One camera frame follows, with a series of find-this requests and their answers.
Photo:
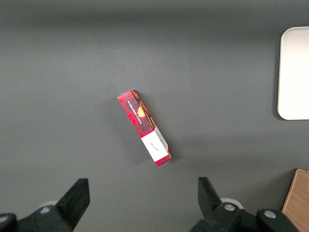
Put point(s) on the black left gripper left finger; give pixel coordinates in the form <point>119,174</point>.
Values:
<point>72,200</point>

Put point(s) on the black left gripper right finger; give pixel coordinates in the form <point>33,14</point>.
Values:
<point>212,210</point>

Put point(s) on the red tartan shortbread cookie box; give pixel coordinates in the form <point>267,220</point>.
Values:
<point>135,113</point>

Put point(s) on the cream rectangular plastic tray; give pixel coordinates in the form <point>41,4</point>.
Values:
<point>294,77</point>

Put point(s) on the wooden two-drawer cabinet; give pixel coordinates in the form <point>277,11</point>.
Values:
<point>298,205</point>

